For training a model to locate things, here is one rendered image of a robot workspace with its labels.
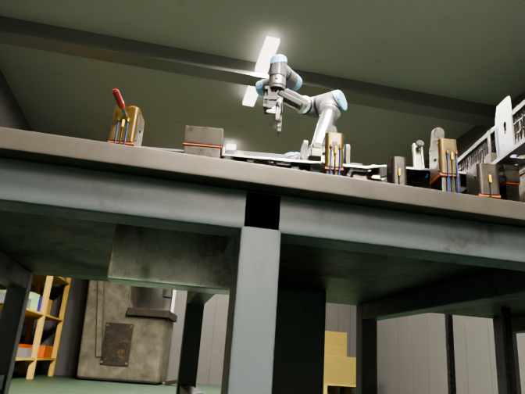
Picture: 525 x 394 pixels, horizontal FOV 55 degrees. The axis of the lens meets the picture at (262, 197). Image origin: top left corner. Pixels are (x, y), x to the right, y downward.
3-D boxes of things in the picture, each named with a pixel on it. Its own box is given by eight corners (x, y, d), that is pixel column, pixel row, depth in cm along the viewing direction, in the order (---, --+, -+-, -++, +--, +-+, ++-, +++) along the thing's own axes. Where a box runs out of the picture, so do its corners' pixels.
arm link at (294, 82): (283, 81, 242) (271, 70, 234) (304, 75, 236) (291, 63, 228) (283, 95, 240) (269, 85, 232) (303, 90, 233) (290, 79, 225)
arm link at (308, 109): (306, 104, 280) (253, 75, 241) (323, 99, 274) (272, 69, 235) (307, 123, 278) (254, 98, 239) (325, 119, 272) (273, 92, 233)
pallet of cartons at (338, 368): (343, 394, 749) (344, 334, 776) (377, 400, 636) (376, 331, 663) (242, 388, 722) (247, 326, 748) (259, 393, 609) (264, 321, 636)
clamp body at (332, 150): (323, 238, 144) (326, 127, 155) (316, 246, 155) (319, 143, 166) (345, 239, 144) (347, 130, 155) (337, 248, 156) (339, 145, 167)
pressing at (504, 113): (516, 180, 174) (508, 94, 184) (499, 191, 184) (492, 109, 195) (519, 180, 174) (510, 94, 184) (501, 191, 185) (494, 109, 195)
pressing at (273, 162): (93, 140, 163) (94, 136, 163) (108, 166, 184) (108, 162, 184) (508, 177, 168) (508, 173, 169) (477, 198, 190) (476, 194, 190)
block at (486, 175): (487, 249, 145) (480, 159, 154) (469, 258, 156) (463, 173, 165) (512, 252, 145) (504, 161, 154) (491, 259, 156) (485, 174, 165)
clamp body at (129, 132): (89, 216, 140) (110, 100, 151) (101, 229, 153) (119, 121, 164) (119, 219, 140) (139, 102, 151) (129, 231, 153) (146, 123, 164)
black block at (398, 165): (395, 245, 146) (394, 152, 156) (385, 252, 156) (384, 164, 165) (413, 246, 147) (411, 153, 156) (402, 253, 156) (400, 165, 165)
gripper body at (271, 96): (264, 116, 222) (266, 91, 226) (283, 116, 222) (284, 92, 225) (262, 107, 215) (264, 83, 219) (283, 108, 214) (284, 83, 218)
